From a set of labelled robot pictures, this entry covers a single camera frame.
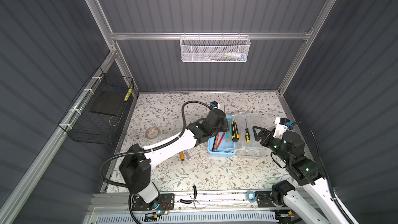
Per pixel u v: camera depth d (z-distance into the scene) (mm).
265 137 621
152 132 989
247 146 819
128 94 813
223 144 911
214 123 588
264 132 630
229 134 882
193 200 739
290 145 514
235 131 889
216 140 940
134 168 423
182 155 878
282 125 621
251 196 753
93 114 721
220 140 937
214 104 707
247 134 838
